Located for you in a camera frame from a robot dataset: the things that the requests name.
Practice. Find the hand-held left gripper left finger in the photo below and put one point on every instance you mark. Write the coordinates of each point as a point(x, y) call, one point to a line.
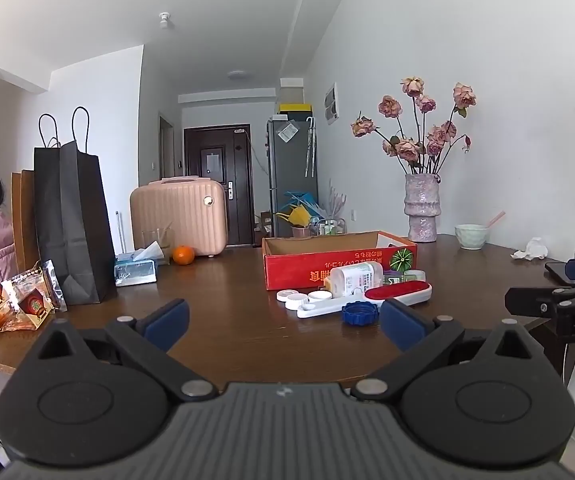
point(168, 321)

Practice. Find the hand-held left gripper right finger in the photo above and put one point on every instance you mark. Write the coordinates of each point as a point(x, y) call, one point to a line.
point(401, 323)

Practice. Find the blue ridged cap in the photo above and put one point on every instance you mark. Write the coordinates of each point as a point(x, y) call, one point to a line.
point(360, 314)

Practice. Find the red cardboard box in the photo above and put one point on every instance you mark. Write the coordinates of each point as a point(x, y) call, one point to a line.
point(307, 267)

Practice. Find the black smartphone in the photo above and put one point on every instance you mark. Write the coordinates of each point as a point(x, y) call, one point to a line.
point(557, 271)

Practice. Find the purple plastic item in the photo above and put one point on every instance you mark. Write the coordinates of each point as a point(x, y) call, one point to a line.
point(391, 276)

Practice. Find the crumpled white tissue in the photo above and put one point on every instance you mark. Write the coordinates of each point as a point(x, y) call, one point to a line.
point(532, 250)

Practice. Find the blue tissue box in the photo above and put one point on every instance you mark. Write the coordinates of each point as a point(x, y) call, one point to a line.
point(135, 271)

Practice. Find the white plastic bottle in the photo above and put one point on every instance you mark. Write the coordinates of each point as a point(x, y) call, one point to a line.
point(355, 277)

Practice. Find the orange fruit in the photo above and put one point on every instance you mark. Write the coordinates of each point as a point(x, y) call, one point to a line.
point(183, 255)

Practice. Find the white plastic tool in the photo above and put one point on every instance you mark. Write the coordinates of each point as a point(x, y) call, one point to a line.
point(322, 308)

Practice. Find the clear drinking glass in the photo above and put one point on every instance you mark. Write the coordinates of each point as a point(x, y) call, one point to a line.
point(160, 240)

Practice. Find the pale green bowl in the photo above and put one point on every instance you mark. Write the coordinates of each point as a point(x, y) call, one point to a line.
point(471, 237)

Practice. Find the pink straw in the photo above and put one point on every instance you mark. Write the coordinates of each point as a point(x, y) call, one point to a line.
point(495, 219)

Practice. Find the pink suitcase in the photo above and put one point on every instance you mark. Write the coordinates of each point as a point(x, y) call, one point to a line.
point(180, 215)

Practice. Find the pale purple ceramic vase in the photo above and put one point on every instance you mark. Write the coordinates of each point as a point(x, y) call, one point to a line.
point(421, 205)

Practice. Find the silver foil packet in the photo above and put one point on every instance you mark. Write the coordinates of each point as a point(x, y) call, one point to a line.
point(51, 282)

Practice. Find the pink flower pot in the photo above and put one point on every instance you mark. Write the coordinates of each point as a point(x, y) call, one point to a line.
point(300, 231)

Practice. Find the white dried branches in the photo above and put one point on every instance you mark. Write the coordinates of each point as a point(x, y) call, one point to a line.
point(335, 202)

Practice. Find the brown cardboard carton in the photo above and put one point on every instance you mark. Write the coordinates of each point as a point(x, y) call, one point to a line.
point(266, 222)

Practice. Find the black paper bag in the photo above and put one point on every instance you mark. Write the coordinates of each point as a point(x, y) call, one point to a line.
point(72, 220)

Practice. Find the dark brown entrance door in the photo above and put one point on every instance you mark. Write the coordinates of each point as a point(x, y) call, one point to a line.
point(217, 185)

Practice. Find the yellow plastic item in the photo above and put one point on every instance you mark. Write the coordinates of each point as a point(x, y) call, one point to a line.
point(298, 216)

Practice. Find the wooden interior door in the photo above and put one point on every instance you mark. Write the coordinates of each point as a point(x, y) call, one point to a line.
point(166, 147)

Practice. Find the dried pink rose bouquet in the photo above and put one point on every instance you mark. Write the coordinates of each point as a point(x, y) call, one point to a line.
point(410, 149)

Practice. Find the brown paper bag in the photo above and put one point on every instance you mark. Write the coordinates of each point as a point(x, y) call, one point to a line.
point(23, 220)

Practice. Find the grey refrigerator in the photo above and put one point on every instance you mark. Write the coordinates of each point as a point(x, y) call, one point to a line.
point(287, 175)

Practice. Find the white folded umbrella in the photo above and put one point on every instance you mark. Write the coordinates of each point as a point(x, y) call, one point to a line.
point(310, 145)

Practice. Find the paper sheet on refrigerator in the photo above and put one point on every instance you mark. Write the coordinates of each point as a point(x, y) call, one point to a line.
point(287, 132)

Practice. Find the yellow box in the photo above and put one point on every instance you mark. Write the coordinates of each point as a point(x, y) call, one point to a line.
point(295, 109)

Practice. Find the round ceiling lamp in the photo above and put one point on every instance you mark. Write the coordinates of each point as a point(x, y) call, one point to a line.
point(238, 75)

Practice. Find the ceiling sprinkler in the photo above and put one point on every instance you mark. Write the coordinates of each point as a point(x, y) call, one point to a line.
point(164, 19)

